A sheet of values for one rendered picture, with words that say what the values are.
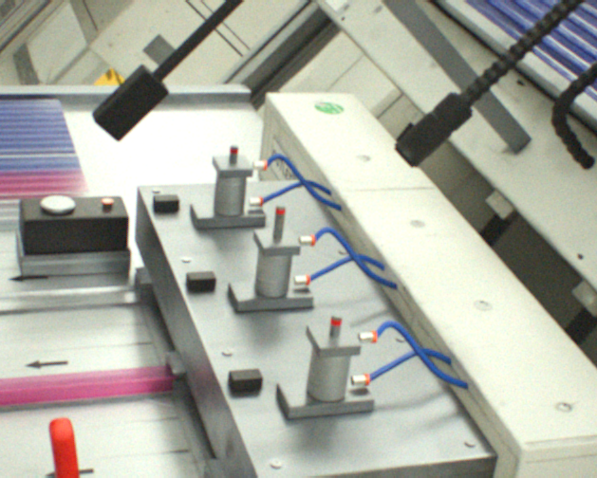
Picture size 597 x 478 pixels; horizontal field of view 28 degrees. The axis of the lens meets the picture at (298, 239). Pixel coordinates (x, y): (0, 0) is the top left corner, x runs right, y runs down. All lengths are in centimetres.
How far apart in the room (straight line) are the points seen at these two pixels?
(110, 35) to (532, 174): 127
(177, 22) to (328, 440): 142
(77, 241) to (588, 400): 39
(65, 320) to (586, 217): 35
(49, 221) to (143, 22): 115
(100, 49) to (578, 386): 142
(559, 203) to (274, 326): 20
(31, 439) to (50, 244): 19
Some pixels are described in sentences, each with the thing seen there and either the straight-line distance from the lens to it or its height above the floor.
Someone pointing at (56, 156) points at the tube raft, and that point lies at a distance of 104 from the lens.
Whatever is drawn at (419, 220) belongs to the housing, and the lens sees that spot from 84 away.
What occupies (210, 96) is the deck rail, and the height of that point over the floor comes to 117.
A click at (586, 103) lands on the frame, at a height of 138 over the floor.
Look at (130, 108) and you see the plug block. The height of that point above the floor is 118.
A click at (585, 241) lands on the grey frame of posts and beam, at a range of 75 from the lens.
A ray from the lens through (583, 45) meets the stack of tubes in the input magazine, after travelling 82.
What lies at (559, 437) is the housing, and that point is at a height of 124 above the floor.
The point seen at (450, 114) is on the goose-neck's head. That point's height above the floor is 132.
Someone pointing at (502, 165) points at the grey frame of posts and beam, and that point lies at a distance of 83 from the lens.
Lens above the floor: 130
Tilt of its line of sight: 8 degrees down
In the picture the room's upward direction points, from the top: 47 degrees clockwise
